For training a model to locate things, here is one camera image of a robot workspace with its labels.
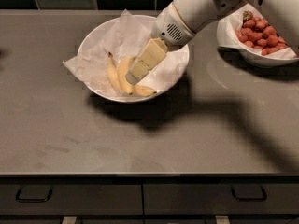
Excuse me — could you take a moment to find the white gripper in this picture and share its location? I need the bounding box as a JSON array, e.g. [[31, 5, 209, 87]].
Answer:
[[125, 3, 195, 85]]

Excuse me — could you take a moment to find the yellow banana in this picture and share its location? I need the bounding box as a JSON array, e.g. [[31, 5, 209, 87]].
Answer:
[[117, 57, 135, 95], [107, 53, 156, 97]]

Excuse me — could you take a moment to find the yellow banana front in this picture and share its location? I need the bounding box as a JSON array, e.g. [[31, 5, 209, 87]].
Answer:
[[117, 57, 135, 95]]

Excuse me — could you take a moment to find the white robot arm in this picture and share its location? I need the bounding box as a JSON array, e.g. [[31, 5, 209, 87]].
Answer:
[[149, 0, 299, 51]]

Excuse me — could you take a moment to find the white bowl with bananas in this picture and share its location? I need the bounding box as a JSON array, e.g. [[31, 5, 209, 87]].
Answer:
[[76, 14, 190, 104]]

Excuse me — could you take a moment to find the white paper in strawberry bowl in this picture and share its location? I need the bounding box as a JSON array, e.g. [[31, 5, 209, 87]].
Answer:
[[217, 5, 298, 67]]

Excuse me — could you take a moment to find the white bowl with strawberries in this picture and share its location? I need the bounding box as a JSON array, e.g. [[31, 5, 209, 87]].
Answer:
[[217, 13, 299, 68]]

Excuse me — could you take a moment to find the white paper liner sheet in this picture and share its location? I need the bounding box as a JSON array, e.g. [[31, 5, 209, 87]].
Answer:
[[62, 9, 189, 99]]

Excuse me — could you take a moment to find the red strawberries pile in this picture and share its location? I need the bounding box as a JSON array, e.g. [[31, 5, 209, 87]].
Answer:
[[235, 10, 288, 56]]

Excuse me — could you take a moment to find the right grey drawer front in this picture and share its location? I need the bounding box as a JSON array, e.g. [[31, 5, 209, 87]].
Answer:
[[143, 184, 299, 215]]

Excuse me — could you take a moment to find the grey drawer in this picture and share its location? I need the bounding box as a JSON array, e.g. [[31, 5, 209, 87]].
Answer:
[[0, 185, 142, 215], [143, 184, 299, 215]]

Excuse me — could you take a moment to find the left grey drawer front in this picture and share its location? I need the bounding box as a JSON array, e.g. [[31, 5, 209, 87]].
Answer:
[[0, 185, 142, 215]]

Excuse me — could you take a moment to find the right black drawer handle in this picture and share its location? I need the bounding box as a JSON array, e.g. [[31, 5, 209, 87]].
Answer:
[[231, 184, 267, 202]]

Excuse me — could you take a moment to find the black drawer handle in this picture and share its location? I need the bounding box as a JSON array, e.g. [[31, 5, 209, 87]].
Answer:
[[15, 185, 52, 203], [231, 184, 267, 202]]

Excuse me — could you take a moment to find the left black drawer handle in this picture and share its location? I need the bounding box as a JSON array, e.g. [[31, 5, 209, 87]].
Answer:
[[15, 185, 52, 203]]

